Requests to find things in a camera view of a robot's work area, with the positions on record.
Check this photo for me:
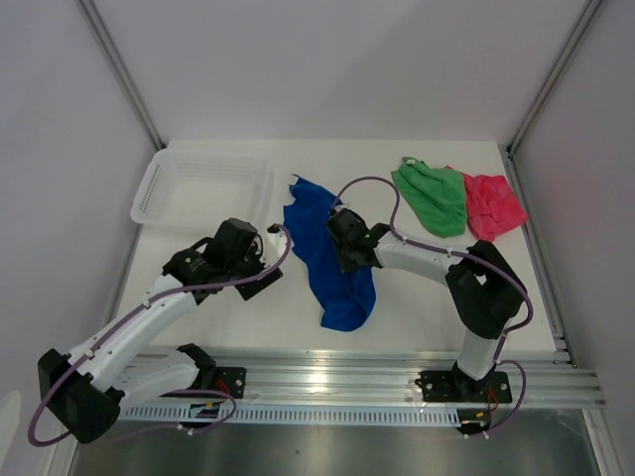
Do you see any blue towel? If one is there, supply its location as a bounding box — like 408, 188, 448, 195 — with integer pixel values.
283, 175, 376, 332

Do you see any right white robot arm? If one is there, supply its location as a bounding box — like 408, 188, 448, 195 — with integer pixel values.
325, 208, 534, 403

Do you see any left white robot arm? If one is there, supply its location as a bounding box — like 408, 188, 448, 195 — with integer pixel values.
27, 218, 292, 447

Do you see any white plastic basket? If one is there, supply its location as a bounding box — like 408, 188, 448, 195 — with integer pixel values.
130, 149, 274, 233

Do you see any green towel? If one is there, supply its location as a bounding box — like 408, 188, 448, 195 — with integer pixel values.
391, 157, 467, 238

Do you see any pink towel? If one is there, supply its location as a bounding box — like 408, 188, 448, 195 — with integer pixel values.
461, 173, 530, 242

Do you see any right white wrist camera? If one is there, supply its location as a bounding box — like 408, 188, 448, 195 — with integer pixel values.
329, 198, 350, 216

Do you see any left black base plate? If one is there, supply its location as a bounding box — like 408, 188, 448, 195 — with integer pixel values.
191, 367, 247, 399

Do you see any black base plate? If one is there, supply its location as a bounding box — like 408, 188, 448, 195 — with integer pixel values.
414, 370, 512, 404
191, 367, 247, 399

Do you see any aluminium front rail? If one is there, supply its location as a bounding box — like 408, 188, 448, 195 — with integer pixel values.
205, 347, 606, 410

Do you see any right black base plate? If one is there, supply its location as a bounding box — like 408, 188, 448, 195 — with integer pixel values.
414, 370, 512, 404

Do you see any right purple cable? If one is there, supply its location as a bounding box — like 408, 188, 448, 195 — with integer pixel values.
329, 176, 535, 440

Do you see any white slotted cable duct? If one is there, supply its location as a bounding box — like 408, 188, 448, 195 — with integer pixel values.
118, 402, 468, 427

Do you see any left aluminium corner post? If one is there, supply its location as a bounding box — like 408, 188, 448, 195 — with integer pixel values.
74, 0, 166, 151

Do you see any aluminium corner post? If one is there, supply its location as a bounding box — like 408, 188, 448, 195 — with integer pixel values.
505, 0, 608, 160
74, 0, 166, 151

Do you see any right aluminium corner post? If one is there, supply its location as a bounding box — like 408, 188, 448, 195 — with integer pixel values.
505, 0, 608, 160

